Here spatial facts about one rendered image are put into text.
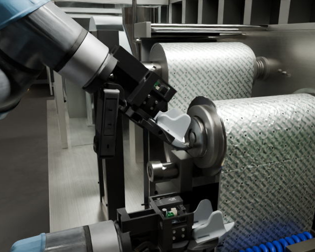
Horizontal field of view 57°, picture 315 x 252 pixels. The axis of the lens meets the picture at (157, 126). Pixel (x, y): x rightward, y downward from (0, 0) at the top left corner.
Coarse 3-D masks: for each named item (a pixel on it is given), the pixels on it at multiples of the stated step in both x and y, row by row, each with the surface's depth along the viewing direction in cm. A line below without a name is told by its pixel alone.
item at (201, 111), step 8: (192, 112) 54; (200, 112) 51; (208, 112) 49; (208, 120) 48; (208, 128) 49; (216, 128) 48; (208, 136) 49; (216, 136) 48; (208, 144) 49; (216, 144) 48; (208, 152) 50; (216, 152) 49; (200, 160) 53; (208, 160) 50
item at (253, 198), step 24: (264, 168) 52; (288, 168) 55; (312, 168) 57; (240, 192) 52; (264, 192) 54; (288, 192) 56; (312, 192) 59; (240, 216) 54; (264, 216) 56; (288, 216) 58; (312, 216) 61; (240, 240) 55; (264, 240) 58
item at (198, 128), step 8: (192, 120) 52; (200, 120) 51; (192, 128) 52; (200, 128) 50; (184, 136) 56; (192, 136) 52; (200, 136) 50; (192, 144) 54; (200, 144) 50; (192, 152) 53; (200, 152) 50
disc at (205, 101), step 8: (200, 96) 52; (192, 104) 56; (200, 104) 53; (208, 104) 50; (216, 112) 48; (216, 120) 48; (224, 128) 47; (224, 136) 46; (224, 144) 47; (224, 152) 47; (216, 160) 49; (200, 168) 55; (208, 168) 52; (216, 168) 50
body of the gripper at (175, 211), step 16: (160, 208) 48; (176, 208) 49; (128, 224) 44; (144, 224) 45; (160, 224) 45; (176, 224) 46; (192, 224) 46; (128, 240) 43; (144, 240) 46; (160, 240) 46; (176, 240) 47
